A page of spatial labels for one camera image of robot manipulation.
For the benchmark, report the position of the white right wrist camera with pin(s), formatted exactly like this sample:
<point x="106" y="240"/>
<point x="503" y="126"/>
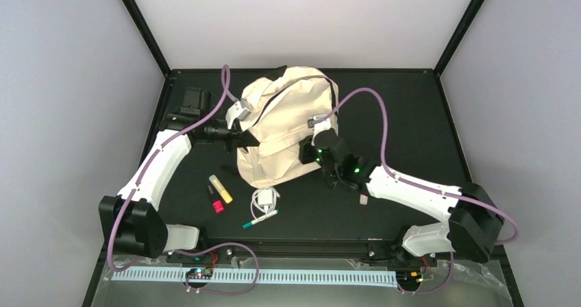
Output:
<point x="319" y="123"/>

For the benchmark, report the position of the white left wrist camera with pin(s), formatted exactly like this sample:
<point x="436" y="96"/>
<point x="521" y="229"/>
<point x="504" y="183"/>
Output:
<point x="240" y="110"/>

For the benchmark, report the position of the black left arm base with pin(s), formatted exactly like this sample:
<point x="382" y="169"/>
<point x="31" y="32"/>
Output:
<point x="205" y="255"/>

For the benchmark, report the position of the light blue slotted cable duct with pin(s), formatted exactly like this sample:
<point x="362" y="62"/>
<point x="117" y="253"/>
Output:
<point x="263" y="276"/>

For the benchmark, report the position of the cream canvas backpack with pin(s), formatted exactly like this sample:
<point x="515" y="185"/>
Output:
<point x="281" y="104"/>

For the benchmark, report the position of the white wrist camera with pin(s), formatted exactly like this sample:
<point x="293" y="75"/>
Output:
<point x="240" y="110"/>
<point x="319" y="123"/>

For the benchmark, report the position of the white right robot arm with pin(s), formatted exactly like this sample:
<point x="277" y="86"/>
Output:
<point x="466" y="219"/>

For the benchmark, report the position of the white charger with cable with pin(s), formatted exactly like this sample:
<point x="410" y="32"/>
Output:
<point x="264" y="200"/>

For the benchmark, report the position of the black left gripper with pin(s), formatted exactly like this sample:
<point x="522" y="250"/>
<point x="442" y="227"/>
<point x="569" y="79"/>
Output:
<point x="237" y="137"/>

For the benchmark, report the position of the teal capped white marker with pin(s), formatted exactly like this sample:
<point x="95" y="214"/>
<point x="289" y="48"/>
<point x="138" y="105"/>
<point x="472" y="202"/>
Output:
<point x="260" y="219"/>

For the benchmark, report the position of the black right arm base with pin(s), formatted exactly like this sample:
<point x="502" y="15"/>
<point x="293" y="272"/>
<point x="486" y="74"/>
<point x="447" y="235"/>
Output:
<point x="394" y="256"/>

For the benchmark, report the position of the pink and black highlighter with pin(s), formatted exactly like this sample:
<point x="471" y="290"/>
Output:
<point x="215" y="199"/>

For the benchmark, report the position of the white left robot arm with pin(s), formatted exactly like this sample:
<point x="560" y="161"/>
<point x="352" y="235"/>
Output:
<point x="130" y="220"/>

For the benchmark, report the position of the yellow highlighter pen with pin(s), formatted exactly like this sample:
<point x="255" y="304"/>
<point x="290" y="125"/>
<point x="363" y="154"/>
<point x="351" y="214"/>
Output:
<point x="221" y="190"/>

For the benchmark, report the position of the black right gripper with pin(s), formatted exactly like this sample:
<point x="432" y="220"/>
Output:
<point x="304" y="156"/>

